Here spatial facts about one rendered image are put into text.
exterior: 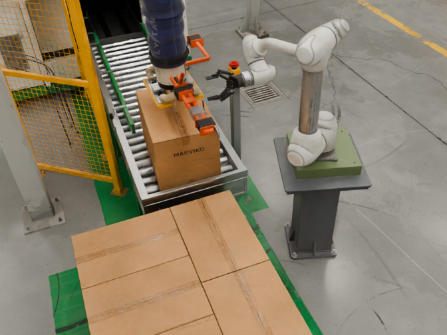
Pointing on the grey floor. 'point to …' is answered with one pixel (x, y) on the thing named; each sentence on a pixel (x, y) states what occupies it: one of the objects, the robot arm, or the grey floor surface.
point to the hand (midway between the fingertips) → (208, 88)
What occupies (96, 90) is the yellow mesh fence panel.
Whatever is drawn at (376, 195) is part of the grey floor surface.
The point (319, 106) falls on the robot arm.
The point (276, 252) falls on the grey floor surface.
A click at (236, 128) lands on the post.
